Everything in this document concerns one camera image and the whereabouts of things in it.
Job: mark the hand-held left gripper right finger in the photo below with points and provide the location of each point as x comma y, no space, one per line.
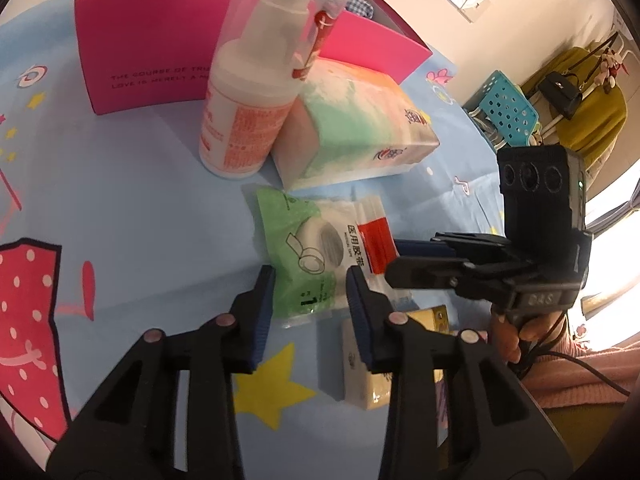
357,320

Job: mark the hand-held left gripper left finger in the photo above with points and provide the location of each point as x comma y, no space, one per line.
262,310

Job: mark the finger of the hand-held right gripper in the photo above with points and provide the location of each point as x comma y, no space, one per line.
450,246
430,272

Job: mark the green medical tape packet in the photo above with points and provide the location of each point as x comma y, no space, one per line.
300,245

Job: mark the pink cardboard box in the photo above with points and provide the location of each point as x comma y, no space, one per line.
150,50

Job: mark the person's right forearm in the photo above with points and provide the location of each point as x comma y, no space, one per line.
590,375

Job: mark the person's right hand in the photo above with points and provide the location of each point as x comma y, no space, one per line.
505,335

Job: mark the small yellow tissue packet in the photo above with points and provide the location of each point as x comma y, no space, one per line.
365,375

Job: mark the blue perforated plastic stool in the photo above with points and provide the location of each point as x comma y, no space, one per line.
505,110

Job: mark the black handbag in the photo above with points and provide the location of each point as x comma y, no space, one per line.
562,92

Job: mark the pastel tissue pack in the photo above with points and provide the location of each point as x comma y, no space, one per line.
360,125

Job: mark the red and white hanging doll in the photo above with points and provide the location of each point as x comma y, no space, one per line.
611,62

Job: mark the blue printed blanket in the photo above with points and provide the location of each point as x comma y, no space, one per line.
125,210

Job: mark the white spray bottle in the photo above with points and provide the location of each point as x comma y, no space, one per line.
245,110

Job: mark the olive yellow cloth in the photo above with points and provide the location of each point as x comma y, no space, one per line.
585,440

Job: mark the blue checkered cloth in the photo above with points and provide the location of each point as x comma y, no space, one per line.
360,7

